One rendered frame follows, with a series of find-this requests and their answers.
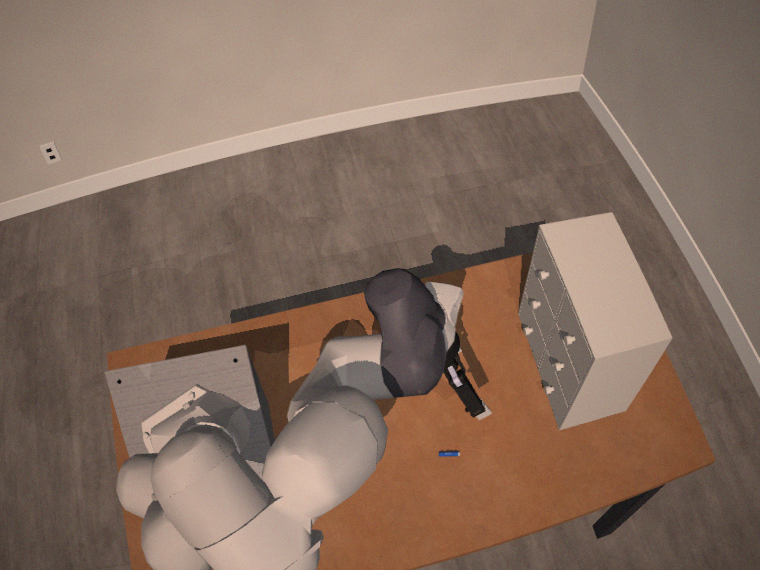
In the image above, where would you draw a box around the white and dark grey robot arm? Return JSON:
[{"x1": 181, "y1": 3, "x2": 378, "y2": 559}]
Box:
[{"x1": 116, "y1": 268, "x2": 464, "y2": 570}]

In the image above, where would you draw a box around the white chest of drawers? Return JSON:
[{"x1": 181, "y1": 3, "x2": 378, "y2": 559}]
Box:
[{"x1": 518, "y1": 212, "x2": 672, "y2": 430}]

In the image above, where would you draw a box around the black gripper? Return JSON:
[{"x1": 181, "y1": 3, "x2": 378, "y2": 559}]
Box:
[{"x1": 443, "y1": 331, "x2": 492, "y2": 420}]

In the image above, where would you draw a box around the grey drawer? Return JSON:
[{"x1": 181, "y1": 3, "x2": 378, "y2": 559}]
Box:
[
  {"x1": 548, "y1": 324, "x2": 580, "y2": 406},
  {"x1": 558, "y1": 294, "x2": 593, "y2": 382},
  {"x1": 533, "y1": 231, "x2": 565, "y2": 316},
  {"x1": 540, "y1": 350, "x2": 569, "y2": 426},
  {"x1": 526, "y1": 263, "x2": 555, "y2": 343},
  {"x1": 520, "y1": 292, "x2": 546, "y2": 367}
]

